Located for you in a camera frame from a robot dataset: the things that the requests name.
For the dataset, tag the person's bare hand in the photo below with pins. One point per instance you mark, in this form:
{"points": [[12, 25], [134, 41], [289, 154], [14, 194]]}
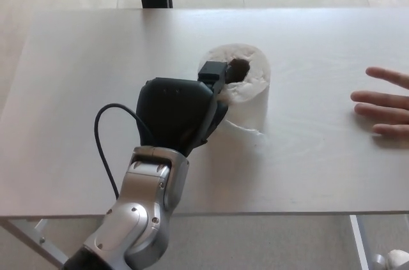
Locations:
{"points": [[394, 110]]}

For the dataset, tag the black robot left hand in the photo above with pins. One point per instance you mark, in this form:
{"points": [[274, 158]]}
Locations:
{"points": [[172, 110]]}

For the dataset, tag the white toilet paper roll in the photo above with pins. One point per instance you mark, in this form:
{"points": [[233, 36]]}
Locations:
{"points": [[252, 91]]}

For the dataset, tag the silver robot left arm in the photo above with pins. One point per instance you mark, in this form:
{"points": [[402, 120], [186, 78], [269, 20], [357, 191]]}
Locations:
{"points": [[137, 212]]}

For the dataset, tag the white straight table leg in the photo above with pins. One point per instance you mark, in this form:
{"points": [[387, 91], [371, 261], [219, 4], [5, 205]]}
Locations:
{"points": [[358, 238]]}

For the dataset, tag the white rounded object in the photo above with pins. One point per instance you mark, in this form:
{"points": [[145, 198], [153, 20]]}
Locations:
{"points": [[397, 260]]}

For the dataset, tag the white metal leg brace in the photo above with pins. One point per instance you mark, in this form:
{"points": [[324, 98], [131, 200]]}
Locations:
{"points": [[43, 228]]}

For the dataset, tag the white slanted table leg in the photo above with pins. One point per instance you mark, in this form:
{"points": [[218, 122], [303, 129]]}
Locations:
{"points": [[28, 241]]}

